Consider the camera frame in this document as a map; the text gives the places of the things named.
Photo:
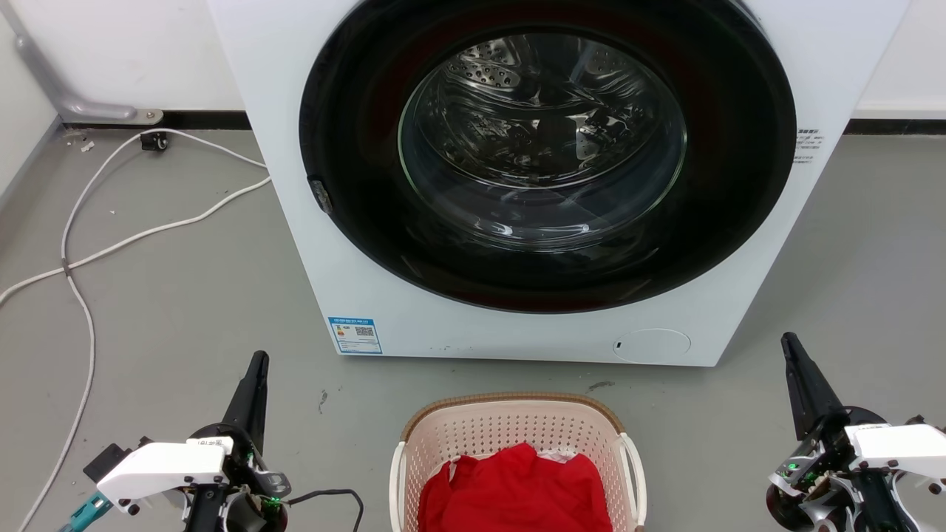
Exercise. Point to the white front-load washing machine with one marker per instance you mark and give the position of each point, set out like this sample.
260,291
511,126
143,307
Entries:
517,336

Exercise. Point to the blue energy label sticker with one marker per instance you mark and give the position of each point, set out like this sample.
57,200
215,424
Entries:
355,335

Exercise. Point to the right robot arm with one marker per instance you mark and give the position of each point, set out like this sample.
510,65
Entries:
879,510

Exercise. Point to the black round washer door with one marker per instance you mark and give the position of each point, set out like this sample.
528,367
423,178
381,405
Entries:
355,111

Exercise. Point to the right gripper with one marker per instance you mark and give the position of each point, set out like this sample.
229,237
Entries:
809,480

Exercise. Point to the red garment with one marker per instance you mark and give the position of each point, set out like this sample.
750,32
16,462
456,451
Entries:
517,491

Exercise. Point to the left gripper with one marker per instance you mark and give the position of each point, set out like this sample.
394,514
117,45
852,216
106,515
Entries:
247,484

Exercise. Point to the white cloth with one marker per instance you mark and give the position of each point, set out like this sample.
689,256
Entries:
559,457

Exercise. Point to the beige perforated laundry basket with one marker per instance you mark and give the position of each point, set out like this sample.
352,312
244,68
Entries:
510,425

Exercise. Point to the grey wall pipe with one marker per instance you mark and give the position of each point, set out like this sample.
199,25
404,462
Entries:
52,87

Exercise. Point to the small black floor bracket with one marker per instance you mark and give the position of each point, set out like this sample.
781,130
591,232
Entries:
154,140

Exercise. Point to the black baseboard strip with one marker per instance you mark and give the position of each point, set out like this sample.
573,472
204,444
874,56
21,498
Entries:
207,120

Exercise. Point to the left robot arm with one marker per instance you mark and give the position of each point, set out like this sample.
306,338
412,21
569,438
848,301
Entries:
203,513

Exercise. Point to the round white filter cover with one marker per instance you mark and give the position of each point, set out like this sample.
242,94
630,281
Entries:
654,346

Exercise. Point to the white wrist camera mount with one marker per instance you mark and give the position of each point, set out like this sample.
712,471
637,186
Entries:
902,443
162,465

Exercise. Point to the small printed text sticker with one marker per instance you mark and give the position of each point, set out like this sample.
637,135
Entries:
808,145

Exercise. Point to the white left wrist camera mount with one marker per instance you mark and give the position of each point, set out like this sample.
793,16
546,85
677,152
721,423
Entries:
162,465

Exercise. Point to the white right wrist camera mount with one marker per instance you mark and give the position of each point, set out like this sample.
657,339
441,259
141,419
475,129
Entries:
902,443

